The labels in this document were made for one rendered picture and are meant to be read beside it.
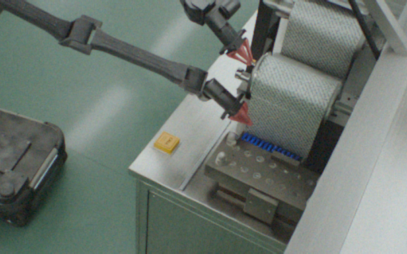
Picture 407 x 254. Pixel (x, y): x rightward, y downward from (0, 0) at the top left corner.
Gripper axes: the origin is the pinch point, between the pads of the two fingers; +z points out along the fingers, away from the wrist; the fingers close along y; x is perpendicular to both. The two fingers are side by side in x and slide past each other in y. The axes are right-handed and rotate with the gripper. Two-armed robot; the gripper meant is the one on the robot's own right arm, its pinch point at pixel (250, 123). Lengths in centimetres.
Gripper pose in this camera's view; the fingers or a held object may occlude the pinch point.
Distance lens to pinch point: 188.5
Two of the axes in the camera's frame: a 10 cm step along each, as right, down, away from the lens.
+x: 5.2, -3.7, -7.7
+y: -4.5, 6.5, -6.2
